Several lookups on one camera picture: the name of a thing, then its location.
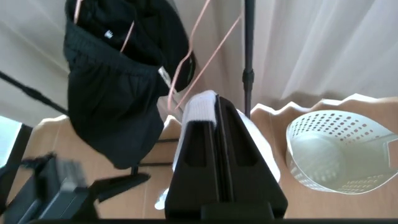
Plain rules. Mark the white laundry basket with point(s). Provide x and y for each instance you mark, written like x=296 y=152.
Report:
x=335 y=161

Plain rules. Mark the black clothes rack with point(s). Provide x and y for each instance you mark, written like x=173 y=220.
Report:
x=248 y=46

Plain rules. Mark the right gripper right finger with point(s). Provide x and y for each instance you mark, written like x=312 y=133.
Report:
x=248 y=183

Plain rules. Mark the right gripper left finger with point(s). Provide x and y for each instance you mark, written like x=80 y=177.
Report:
x=192 y=183

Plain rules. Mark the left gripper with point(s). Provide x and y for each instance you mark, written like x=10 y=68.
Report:
x=53 y=193

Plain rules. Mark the white garment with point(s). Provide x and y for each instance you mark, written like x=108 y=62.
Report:
x=200 y=107

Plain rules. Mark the black shorts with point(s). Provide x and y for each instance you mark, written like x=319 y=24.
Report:
x=112 y=102

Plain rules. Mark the pink clothes hanger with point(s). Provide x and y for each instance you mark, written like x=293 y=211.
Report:
x=186 y=59
x=127 y=39

